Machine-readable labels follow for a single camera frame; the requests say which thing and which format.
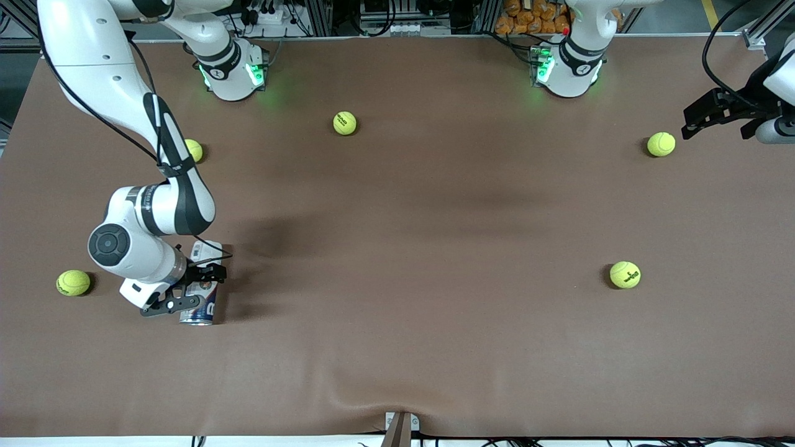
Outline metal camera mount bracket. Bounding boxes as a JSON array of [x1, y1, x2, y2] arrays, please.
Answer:
[[380, 411, 420, 447]]

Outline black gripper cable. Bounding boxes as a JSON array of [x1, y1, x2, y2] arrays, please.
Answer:
[[702, 0, 756, 111], [37, 25, 234, 261]]

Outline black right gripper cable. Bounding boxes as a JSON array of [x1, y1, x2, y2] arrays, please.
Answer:
[[37, 25, 234, 261]]

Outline aluminium frame profile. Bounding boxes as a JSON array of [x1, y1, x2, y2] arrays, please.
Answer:
[[0, 0, 44, 50], [742, 0, 795, 50]]

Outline white power strip with plugs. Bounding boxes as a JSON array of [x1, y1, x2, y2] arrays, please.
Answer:
[[245, 5, 286, 25]]

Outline brown table cover mat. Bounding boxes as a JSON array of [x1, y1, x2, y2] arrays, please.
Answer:
[[0, 34, 795, 438]]

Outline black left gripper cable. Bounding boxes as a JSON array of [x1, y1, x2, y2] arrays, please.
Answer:
[[702, 0, 756, 111]]

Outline white blue tennis ball can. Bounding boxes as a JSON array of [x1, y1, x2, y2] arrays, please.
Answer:
[[179, 240, 223, 326]]

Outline long white power strip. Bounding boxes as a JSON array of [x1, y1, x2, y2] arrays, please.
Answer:
[[360, 22, 451, 37]]

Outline bag of orange balls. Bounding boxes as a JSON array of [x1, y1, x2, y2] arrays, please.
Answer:
[[495, 0, 572, 35]]

